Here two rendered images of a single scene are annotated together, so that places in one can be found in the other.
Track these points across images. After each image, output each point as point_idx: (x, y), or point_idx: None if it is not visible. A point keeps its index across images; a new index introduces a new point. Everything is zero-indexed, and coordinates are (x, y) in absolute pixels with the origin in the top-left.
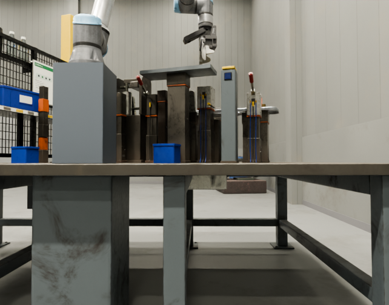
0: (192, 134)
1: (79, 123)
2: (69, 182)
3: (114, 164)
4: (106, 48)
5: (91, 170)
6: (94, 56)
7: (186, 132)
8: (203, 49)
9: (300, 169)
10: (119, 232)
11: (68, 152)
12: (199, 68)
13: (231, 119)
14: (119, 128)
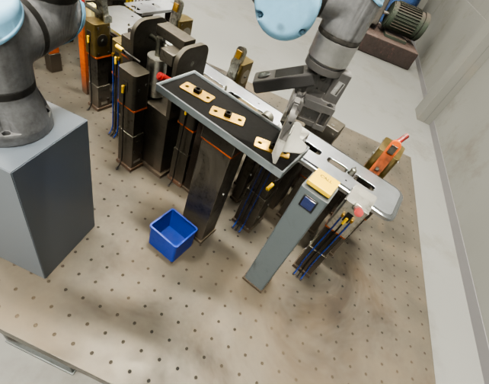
0: (247, 170)
1: None
2: None
3: (32, 344)
4: (72, 30)
5: (4, 333)
6: (7, 123)
7: (214, 211)
8: (282, 141)
9: None
10: None
11: None
12: (260, 164)
13: (279, 255)
14: (130, 127)
